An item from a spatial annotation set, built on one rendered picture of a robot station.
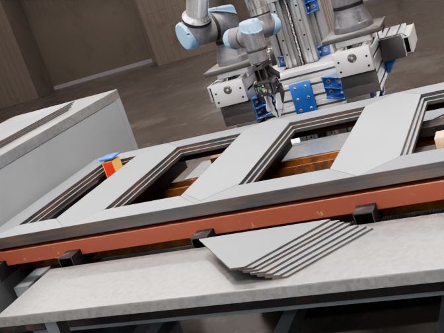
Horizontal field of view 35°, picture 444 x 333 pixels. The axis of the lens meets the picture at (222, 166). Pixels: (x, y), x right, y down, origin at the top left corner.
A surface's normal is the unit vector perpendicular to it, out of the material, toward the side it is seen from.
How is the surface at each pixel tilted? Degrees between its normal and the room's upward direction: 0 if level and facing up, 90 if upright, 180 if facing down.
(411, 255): 0
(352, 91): 90
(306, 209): 90
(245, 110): 90
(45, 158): 90
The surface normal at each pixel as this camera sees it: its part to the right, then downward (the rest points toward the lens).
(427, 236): -0.30, -0.92
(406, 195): -0.34, 0.36
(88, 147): 0.89, -0.18
